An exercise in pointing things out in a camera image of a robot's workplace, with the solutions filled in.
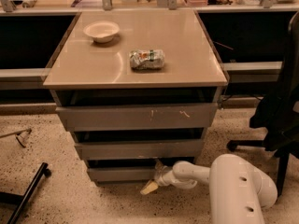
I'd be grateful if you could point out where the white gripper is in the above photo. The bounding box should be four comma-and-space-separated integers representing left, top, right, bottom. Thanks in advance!
140, 159, 175, 195

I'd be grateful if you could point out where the grey bottom drawer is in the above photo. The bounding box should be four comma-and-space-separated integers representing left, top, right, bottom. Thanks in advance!
86, 157, 195, 183

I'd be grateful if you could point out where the grey drawer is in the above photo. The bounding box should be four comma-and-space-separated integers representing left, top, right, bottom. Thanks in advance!
75, 139, 203, 160
56, 103, 217, 132
86, 157, 195, 183

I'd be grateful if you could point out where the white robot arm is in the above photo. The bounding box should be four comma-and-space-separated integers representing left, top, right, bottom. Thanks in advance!
141, 154, 278, 224

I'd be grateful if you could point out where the grey middle drawer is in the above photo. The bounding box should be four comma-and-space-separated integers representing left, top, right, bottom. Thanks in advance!
75, 139, 203, 160

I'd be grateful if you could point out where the grey drawer cabinet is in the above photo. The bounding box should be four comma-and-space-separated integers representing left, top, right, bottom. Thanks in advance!
42, 8, 228, 185

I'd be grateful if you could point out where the grey top drawer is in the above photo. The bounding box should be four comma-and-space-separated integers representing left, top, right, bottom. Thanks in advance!
56, 103, 217, 132

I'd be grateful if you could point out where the crumpled snack bag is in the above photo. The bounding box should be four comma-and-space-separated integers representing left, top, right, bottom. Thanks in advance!
129, 49, 164, 70

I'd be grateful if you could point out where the black office chair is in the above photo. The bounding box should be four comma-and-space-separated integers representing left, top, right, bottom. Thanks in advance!
227, 12, 299, 196

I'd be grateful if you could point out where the metal tool on floor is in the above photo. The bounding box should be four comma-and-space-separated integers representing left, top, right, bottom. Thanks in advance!
0, 128, 32, 148

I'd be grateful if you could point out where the black chair base leg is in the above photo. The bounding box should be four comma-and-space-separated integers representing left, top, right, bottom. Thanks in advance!
0, 162, 51, 224

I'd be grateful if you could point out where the white paper bowl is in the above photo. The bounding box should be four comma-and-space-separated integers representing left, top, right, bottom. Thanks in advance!
83, 21, 120, 43

